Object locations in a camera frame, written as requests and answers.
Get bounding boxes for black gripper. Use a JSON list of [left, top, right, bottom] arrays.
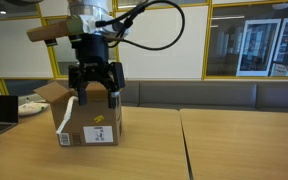
[[67, 33, 126, 109]]

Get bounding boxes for white braided rope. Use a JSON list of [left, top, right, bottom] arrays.
[[55, 95, 80, 136]]

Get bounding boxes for open cardboard shipping box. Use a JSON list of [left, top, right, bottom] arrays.
[[33, 81, 124, 148]]

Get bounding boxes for dark open laptop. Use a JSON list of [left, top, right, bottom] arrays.
[[0, 94, 19, 143]]

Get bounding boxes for grey upholstered bench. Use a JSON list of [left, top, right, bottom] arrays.
[[3, 79, 288, 114]]

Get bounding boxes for small ceiling spotlight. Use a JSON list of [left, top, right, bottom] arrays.
[[0, 1, 8, 15]]

